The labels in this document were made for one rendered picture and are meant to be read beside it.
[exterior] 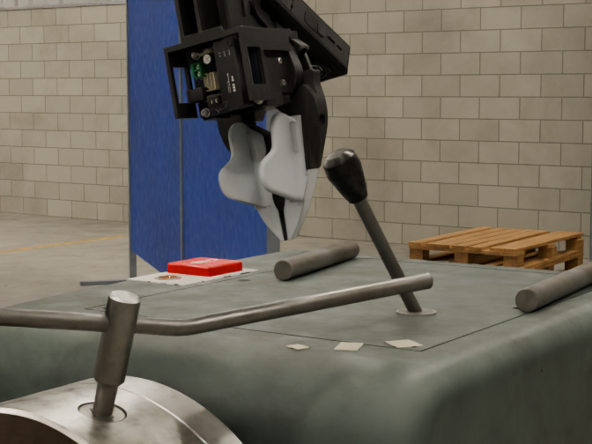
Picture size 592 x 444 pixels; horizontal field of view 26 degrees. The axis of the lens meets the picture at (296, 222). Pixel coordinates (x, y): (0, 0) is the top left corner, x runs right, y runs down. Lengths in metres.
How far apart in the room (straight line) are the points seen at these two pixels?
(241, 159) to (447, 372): 0.22
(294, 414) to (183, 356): 0.12
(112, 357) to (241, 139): 0.19
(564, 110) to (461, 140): 1.04
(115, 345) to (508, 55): 10.87
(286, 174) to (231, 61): 0.09
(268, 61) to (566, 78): 10.55
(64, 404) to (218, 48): 0.27
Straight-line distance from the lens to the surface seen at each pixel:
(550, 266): 8.95
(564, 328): 1.14
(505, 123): 11.68
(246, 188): 0.94
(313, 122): 0.93
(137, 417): 0.90
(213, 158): 6.89
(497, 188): 11.74
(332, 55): 1.00
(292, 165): 0.93
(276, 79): 0.92
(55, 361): 1.10
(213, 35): 0.90
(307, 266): 1.37
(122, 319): 0.87
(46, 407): 0.90
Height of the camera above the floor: 1.45
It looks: 6 degrees down
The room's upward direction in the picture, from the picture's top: straight up
